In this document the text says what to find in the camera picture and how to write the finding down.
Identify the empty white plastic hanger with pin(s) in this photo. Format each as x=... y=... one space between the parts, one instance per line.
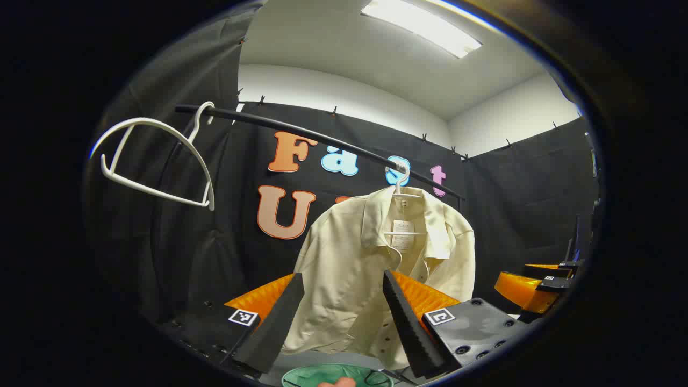
x=141 y=121

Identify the white paper garment tag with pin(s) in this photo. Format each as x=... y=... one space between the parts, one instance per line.
x=403 y=234

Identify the cream collared shirt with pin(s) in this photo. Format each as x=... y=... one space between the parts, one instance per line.
x=344 y=269

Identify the green mesh laundry hamper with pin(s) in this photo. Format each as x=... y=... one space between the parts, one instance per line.
x=322 y=375

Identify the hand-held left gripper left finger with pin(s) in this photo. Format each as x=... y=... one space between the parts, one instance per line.
x=274 y=328

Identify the ceiling light panel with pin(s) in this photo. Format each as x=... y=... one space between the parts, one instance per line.
x=424 y=24

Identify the black clothes rail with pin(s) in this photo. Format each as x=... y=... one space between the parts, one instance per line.
x=301 y=130

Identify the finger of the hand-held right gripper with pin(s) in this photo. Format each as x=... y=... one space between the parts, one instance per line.
x=518 y=293
x=543 y=267

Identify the black backdrop cloth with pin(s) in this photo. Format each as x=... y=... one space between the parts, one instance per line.
x=215 y=242

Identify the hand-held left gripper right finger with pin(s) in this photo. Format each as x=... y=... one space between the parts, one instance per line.
x=411 y=328

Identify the white plastic hanger with crossbar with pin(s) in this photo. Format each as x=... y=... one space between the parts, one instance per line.
x=398 y=185

